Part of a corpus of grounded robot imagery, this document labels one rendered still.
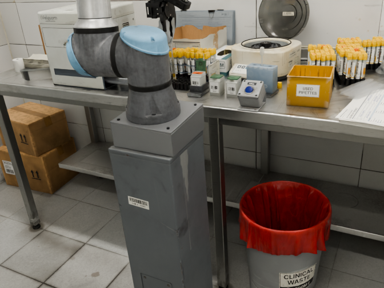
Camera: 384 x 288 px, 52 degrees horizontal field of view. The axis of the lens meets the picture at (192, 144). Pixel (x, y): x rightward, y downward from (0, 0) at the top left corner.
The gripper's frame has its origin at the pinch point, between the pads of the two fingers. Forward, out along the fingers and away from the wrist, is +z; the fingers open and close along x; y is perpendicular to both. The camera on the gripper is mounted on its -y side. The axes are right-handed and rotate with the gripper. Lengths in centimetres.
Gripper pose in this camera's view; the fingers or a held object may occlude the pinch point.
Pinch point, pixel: (171, 39)
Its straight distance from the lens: 153.9
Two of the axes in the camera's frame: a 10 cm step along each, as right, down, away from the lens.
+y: -8.9, -1.4, 4.3
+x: -4.5, 4.2, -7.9
